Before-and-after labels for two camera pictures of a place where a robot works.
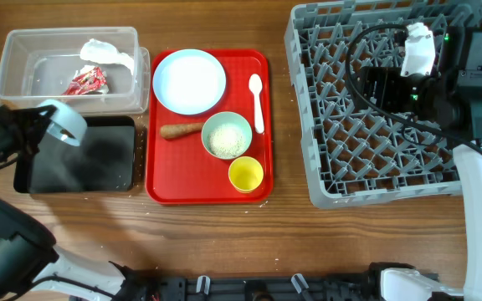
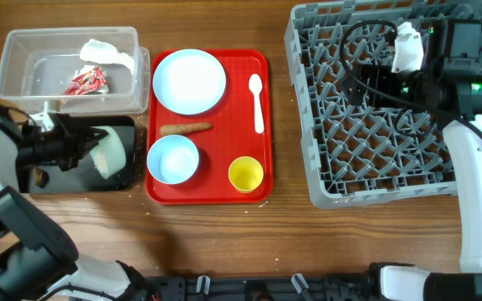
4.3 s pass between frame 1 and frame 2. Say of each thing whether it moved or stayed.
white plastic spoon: stayed
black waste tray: stayed
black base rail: stayed
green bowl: moved
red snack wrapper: stayed
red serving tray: stayed
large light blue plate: stayed
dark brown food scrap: moved
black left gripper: moved
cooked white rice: moved
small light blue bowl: moved
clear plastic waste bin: stayed
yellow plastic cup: stayed
